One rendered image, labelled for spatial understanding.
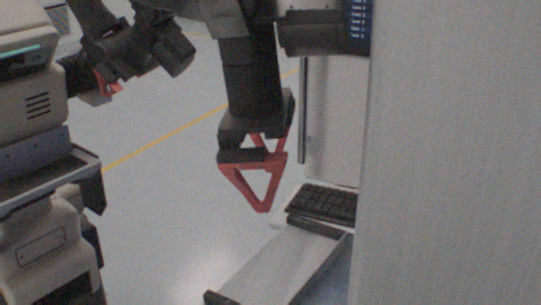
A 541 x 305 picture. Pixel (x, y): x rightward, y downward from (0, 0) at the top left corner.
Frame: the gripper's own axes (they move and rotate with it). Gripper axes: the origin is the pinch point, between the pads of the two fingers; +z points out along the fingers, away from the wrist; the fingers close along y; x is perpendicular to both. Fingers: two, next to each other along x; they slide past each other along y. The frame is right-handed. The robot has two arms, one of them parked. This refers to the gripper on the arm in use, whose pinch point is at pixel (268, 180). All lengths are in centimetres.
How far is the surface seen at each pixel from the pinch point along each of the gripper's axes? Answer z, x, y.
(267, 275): 33.3, 6.8, 20.7
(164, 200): 119, 95, 177
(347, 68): 12, -10, 70
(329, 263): 33.7, -4.6, 24.2
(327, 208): 41, -3, 52
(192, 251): 120, 68, 133
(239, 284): 32.6, 11.5, 17.7
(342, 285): 34.6, -7.0, 19.1
